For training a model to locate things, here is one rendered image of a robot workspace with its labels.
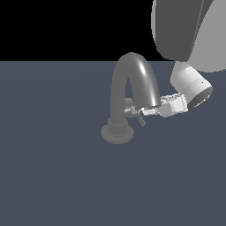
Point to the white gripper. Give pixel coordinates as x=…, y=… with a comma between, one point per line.
x=174, y=105

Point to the grey curved faucet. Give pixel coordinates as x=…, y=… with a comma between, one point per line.
x=119, y=97

